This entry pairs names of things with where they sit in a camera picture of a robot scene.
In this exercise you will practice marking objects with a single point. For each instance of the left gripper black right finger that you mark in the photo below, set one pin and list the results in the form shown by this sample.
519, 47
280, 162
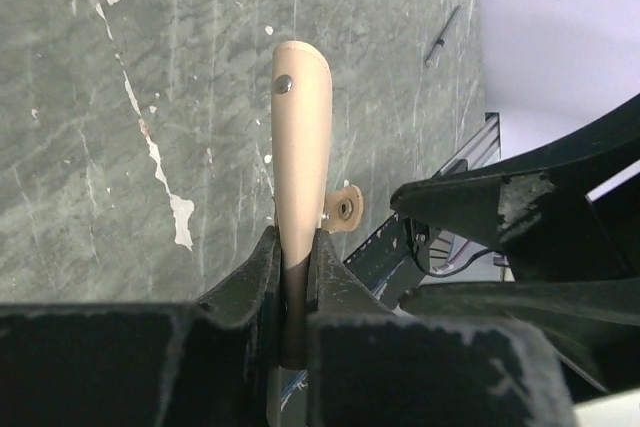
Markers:
368, 366

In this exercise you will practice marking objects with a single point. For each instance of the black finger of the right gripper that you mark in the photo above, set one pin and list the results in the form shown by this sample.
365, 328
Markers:
535, 208
593, 326

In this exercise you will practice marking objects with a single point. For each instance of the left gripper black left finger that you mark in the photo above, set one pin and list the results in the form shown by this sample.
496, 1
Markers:
207, 362

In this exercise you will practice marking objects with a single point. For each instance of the beige leather card holder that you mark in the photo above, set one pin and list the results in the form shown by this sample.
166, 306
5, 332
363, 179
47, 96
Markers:
301, 125

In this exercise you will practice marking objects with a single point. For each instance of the thin black metal rod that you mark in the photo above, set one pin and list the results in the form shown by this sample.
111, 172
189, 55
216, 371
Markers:
439, 43

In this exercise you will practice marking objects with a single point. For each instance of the aluminium frame extrusion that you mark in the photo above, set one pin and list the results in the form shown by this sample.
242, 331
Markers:
481, 148

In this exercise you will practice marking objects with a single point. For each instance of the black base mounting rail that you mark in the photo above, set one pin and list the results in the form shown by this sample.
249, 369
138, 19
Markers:
381, 269

